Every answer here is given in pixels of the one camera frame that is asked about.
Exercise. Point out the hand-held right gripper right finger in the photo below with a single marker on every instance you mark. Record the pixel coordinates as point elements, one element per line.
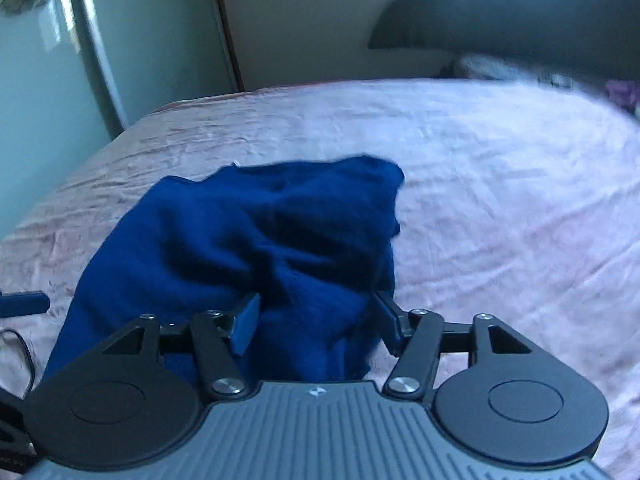
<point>386,317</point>

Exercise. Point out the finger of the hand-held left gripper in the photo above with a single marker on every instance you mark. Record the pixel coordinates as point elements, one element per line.
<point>22,304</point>

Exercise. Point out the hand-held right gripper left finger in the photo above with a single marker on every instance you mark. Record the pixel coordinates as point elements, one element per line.
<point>246,325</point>

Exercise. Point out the blue knit sweater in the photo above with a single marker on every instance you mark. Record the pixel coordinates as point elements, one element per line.
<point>225,240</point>

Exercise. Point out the pink wrinkled bed sheet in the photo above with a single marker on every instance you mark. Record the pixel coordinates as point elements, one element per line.
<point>500,185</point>

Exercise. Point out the frosted glass wardrobe door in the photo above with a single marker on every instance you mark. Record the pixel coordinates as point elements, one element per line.
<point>165,40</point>
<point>35,110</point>

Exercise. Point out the white pillow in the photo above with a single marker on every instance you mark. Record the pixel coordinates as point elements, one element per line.
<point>500,66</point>

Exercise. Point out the purple cloth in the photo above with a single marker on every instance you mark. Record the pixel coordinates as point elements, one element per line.
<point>622,94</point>

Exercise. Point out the dark bed headboard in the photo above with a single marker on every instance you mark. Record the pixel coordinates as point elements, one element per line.
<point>500,10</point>

